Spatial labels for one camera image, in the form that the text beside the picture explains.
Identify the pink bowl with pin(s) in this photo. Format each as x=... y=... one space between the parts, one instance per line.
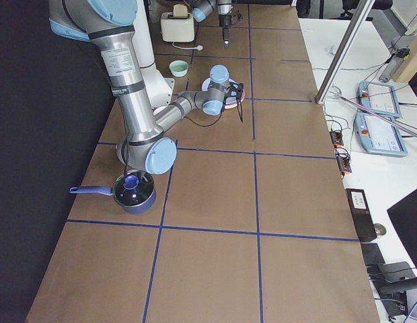
x=158 y=110

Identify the white mounting post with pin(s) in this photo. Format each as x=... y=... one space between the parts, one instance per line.
x=159 y=88

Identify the near teach pendant tablet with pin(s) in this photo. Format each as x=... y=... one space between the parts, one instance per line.
x=378 y=137

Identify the far teach pendant tablet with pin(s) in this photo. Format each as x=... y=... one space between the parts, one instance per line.
x=379 y=97

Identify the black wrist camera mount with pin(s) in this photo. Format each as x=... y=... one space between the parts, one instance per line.
x=235 y=87

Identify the black monitor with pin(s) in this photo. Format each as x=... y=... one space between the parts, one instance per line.
x=403 y=216

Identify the pink plate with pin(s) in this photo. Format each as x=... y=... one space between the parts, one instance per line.
x=231 y=102

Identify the black box with label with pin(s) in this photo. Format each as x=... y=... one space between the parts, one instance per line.
x=361 y=216

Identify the toast slice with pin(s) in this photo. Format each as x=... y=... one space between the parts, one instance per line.
x=180 y=11

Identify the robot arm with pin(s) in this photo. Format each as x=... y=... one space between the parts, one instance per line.
x=201 y=9
x=119 y=29

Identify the orange connector block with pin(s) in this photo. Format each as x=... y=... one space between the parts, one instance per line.
x=341 y=153

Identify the cream toaster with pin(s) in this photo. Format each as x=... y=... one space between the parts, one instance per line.
x=177 y=29

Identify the green bowl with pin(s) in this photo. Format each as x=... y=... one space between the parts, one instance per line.
x=178 y=68

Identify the dark blue pot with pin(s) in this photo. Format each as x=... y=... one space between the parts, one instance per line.
x=135 y=192

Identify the teach pendant tablet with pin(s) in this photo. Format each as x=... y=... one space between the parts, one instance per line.
x=379 y=97
x=378 y=137

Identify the blue plate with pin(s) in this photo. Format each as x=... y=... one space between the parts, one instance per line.
x=205 y=85

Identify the aluminium frame post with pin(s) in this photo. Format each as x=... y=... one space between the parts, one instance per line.
x=362 y=11

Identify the grey water bottle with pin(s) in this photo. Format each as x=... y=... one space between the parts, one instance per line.
x=399 y=56

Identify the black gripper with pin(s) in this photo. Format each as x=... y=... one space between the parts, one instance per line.
x=224 y=19

